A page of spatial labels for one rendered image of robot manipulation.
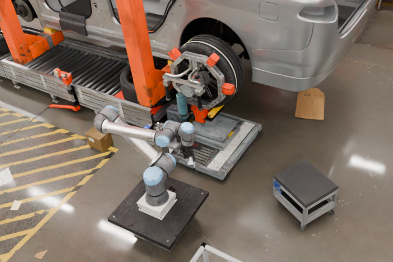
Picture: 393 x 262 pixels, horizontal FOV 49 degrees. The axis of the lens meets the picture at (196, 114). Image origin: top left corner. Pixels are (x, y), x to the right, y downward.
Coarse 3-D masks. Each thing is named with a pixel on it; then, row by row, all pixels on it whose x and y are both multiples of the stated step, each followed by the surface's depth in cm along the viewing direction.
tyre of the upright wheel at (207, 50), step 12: (204, 36) 386; (180, 48) 387; (192, 48) 377; (204, 48) 370; (216, 48) 373; (228, 48) 379; (240, 60) 384; (228, 72) 370; (240, 72) 384; (240, 84) 393; (192, 96) 413; (228, 96) 386
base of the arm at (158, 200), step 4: (164, 192) 338; (148, 196) 337; (152, 196) 334; (156, 196) 334; (160, 196) 335; (164, 196) 338; (168, 196) 343; (148, 200) 338; (152, 200) 336; (156, 200) 335; (160, 200) 336; (164, 200) 338; (148, 204) 340; (152, 204) 337; (156, 204) 336; (160, 204) 337
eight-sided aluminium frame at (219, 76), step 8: (184, 56) 375; (192, 56) 371; (200, 56) 371; (176, 64) 387; (176, 72) 400; (216, 72) 368; (224, 80) 373; (176, 88) 406; (224, 96) 382; (192, 104) 406; (208, 104) 396
